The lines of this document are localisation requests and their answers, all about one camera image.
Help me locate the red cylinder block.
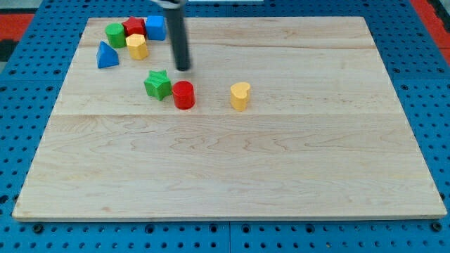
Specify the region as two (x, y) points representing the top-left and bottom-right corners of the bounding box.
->
(172, 80), (195, 110)

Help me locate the red star block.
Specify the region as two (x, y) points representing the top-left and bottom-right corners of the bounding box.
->
(122, 16), (146, 37)

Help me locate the light wooden board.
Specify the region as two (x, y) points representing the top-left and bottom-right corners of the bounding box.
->
(13, 17), (446, 222)

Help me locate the yellow heart block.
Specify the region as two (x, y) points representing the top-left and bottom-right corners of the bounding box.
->
(230, 82), (251, 111)

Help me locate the green cylinder block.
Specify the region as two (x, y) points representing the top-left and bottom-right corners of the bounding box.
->
(105, 22), (126, 48)

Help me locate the blue triangle block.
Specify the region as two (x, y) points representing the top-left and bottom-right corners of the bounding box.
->
(96, 41), (119, 69)

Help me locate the green star block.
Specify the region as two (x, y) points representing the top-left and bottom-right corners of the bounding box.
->
(144, 70), (172, 101)

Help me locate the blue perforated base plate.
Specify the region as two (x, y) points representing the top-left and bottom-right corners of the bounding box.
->
(1, 1), (449, 252)

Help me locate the yellow hexagon block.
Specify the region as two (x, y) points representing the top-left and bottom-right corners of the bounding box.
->
(126, 34), (149, 60)

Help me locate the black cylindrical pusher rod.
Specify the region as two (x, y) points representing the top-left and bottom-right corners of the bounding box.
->
(163, 1), (191, 72)

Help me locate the blue cube block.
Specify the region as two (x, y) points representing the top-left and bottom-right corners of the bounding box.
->
(146, 15), (167, 41)

